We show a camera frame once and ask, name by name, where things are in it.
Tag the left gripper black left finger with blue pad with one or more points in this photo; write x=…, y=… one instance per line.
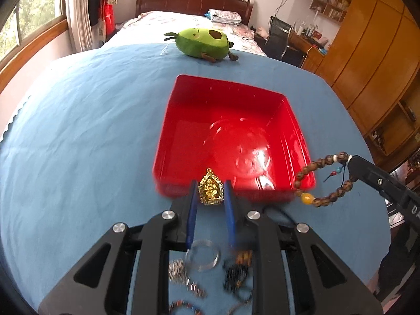
x=127, y=270

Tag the gold pendant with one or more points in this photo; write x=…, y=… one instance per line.
x=211, y=189

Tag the wooden wardrobe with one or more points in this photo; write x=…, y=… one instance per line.
x=373, y=67

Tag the wooden desk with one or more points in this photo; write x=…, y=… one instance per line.
x=313, y=57

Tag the blue bed cloth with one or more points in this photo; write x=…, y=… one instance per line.
x=78, y=156

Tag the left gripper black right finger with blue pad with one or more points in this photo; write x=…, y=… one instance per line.
x=294, y=270

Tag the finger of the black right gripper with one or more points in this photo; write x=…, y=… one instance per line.
x=403, y=199

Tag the green avocado plush toy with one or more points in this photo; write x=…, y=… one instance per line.
x=208, y=44

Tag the red plastic tray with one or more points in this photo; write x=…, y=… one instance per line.
x=246, y=135

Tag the red hanging bag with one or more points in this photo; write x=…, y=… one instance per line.
x=108, y=17

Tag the black beaded tassel jewelry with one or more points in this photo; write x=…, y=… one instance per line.
x=236, y=272

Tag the dark wooden headboard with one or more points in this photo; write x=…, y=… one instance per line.
x=196, y=7

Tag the wall shelf with items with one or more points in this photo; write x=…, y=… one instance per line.
x=334, y=10

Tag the white window curtain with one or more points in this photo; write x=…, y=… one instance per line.
x=80, y=31

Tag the black office chair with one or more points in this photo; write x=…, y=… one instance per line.
x=278, y=44

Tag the folded patterned blanket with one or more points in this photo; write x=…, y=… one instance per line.
x=223, y=17

